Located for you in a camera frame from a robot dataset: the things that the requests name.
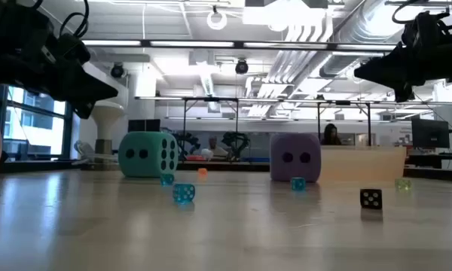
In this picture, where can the black computer monitor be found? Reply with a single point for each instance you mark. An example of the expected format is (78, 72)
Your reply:
(429, 133)

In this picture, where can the black background robot arm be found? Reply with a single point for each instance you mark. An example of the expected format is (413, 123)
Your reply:
(236, 140)
(188, 141)

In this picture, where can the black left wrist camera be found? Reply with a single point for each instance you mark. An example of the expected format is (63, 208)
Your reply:
(73, 49)

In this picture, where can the black aluminium table frame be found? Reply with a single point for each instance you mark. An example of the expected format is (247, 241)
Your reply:
(41, 165)

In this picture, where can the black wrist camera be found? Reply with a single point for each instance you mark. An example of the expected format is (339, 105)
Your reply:
(418, 30)
(73, 49)

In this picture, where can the large teal foam die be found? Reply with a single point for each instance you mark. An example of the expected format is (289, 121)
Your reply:
(147, 165)

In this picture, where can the black double monitor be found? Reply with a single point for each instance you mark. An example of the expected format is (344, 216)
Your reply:
(143, 126)

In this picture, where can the dark window frame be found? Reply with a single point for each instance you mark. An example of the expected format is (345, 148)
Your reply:
(0, 113)

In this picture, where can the black workstation frame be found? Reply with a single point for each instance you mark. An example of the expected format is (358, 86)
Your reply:
(368, 124)
(184, 128)

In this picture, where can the small black die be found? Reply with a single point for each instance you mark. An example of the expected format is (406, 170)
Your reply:
(371, 199)

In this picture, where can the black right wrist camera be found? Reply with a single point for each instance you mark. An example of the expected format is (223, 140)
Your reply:
(418, 30)

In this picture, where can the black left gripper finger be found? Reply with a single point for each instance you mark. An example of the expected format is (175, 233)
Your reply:
(83, 84)
(86, 109)

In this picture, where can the large purple foam die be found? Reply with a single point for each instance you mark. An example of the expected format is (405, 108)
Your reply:
(295, 173)

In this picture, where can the black ceiling camera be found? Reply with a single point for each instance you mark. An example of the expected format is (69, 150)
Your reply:
(117, 70)
(242, 67)

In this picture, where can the orange translucent plastic bin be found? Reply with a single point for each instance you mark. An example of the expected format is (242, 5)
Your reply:
(361, 163)

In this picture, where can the small orange translucent die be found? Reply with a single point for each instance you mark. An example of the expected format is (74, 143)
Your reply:
(202, 172)

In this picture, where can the small cyan translucent die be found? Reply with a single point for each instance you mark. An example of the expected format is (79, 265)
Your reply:
(167, 179)
(184, 193)
(298, 183)

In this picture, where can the white mushroom lamp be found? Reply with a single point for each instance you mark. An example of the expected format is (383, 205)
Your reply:
(107, 113)

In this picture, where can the black beam with light strips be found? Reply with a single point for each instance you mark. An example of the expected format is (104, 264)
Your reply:
(239, 44)

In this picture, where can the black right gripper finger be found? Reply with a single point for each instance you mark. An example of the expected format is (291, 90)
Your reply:
(404, 92)
(376, 73)

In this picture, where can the small green translucent die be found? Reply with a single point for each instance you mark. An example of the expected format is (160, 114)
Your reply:
(403, 184)

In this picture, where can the person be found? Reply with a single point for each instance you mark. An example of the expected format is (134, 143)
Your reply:
(330, 135)
(212, 145)

